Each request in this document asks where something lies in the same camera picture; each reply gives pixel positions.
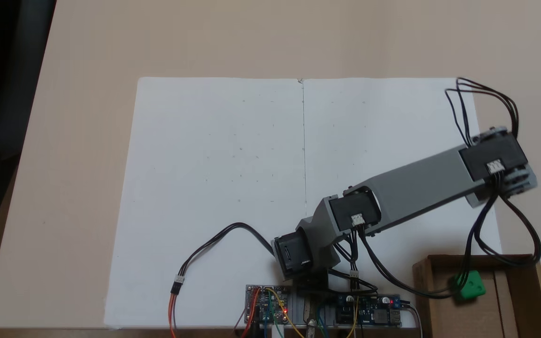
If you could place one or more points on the green die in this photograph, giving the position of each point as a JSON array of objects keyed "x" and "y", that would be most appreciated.
[{"x": 471, "y": 286}]

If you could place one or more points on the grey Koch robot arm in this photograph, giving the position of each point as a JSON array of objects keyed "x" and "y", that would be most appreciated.
[{"x": 416, "y": 183}]

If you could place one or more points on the brown cardboard box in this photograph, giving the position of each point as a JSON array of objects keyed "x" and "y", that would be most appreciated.
[{"x": 500, "y": 305}]

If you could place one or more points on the blue circuit board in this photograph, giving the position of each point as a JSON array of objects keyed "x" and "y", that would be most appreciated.
[{"x": 369, "y": 310}]

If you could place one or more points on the metal table clamp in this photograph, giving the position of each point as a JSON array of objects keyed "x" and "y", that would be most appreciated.
[{"x": 310, "y": 324}]

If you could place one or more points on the grey motor driver board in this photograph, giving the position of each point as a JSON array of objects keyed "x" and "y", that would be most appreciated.
[{"x": 268, "y": 303}]

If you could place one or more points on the white paper sheet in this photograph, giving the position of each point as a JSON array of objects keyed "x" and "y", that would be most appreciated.
[{"x": 195, "y": 188}]

